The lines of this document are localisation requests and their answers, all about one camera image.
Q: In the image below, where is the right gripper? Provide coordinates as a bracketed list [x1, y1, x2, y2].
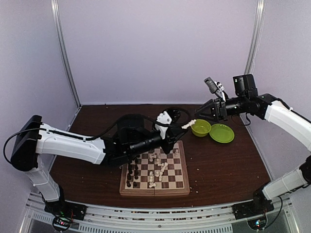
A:
[194, 95, 248, 123]

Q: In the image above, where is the white king chess piece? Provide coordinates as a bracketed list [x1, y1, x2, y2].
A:
[181, 119, 196, 130]

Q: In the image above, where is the wooden chess board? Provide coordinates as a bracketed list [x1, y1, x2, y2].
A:
[119, 140, 190, 197]

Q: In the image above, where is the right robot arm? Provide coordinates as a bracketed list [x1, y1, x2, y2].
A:
[193, 71, 311, 215]

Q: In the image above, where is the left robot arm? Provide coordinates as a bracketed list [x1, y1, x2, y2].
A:
[7, 111, 189, 216]

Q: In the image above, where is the white chess pieces pile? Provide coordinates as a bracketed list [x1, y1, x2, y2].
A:
[149, 152, 168, 188]

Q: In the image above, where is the black chess pieces row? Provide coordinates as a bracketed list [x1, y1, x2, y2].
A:
[126, 158, 140, 188]

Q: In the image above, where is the green plastic bowl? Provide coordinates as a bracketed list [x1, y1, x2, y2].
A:
[191, 119, 211, 137]

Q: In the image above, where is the green plastic plate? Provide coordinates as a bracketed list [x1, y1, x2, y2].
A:
[209, 123, 235, 144]

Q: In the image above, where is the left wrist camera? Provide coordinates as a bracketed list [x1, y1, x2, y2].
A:
[154, 109, 181, 139]

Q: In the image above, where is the right aluminium corner post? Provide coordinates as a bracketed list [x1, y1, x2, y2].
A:
[243, 0, 265, 75]

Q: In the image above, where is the aluminium corner post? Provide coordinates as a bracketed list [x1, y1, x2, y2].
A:
[243, 0, 265, 75]
[51, 0, 82, 108]

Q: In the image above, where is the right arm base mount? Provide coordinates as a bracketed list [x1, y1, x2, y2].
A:
[232, 190, 274, 230]

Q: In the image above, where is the left aluminium corner post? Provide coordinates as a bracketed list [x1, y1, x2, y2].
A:
[51, 0, 82, 108]

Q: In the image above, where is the aluminium front rail frame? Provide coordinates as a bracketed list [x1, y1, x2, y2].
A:
[18, 192, 300, 233]

